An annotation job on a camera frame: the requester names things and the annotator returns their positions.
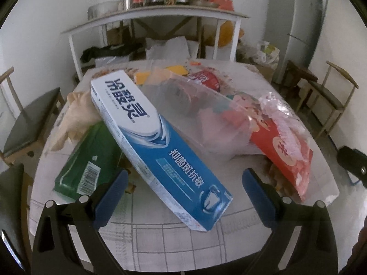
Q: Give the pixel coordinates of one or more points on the red snack bag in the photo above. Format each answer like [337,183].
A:
[280,135]

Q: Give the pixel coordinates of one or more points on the white shelf table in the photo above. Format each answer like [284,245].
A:
[162,23]

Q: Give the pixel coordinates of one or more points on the orange plastic bag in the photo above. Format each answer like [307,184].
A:
[226,34]

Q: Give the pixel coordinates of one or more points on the red soda can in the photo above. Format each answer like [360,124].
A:
[206,78]

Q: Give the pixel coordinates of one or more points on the blue white toothpaste box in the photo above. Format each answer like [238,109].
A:
[158,153]

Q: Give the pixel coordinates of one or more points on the clear plastic bag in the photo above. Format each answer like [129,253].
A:
[203,117]

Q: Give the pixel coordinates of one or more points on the beige paper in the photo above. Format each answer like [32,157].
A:
[79,117]

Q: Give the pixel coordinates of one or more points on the wooden chair right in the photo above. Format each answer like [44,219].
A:
[320,90]

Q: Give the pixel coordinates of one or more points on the dark cushioned chair left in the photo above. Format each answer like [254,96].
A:
[28,131]

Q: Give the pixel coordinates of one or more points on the green carton box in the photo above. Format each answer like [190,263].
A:
[94,161]

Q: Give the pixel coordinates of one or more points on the white plastic bag under shelf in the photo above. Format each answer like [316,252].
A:
[178,48]

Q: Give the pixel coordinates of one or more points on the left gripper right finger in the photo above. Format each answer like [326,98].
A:
[315,251]

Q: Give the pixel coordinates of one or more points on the black cloth under shelf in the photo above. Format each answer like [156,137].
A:
[110,51]

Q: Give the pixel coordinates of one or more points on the yellow white medicine box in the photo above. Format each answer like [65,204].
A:
[158,75]

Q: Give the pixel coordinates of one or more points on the floral tablecloth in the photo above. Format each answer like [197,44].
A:
[143,234]

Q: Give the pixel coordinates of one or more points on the grey refrigerator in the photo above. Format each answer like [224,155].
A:
[293,26]

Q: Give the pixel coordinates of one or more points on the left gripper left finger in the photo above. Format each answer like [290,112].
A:
[53,248]

